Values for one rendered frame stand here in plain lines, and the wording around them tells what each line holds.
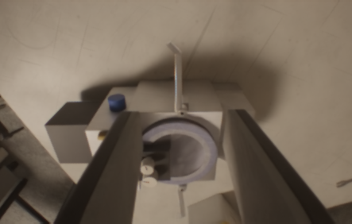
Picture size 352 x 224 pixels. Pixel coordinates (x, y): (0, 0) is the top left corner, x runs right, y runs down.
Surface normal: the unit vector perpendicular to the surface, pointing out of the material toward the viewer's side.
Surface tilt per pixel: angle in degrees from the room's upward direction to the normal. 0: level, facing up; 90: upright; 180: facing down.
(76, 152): 0
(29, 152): 0
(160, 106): 90
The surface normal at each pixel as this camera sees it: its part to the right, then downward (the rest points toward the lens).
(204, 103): -0.01, -0.87
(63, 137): 0.01, 0.50
